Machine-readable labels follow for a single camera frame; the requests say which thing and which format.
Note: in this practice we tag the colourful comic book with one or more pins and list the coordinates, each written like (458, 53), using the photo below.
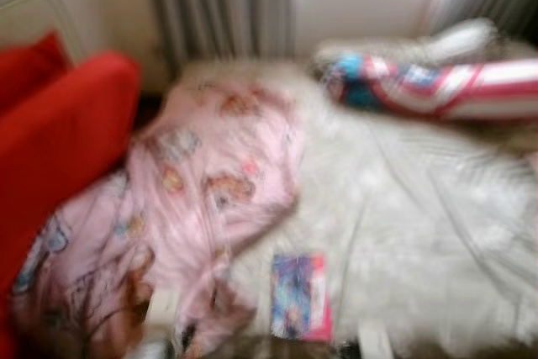
(298, 296)

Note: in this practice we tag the pink cartoon print blanket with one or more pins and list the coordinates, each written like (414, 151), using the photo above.
(202, 166)

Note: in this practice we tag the red white blue bolster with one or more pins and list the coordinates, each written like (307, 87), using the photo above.
(437, 86)

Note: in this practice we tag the white rumpled pillow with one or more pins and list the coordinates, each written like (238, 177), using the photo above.
(462, 39)

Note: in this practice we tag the large red cushion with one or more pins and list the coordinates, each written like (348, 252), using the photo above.
(59, 140)

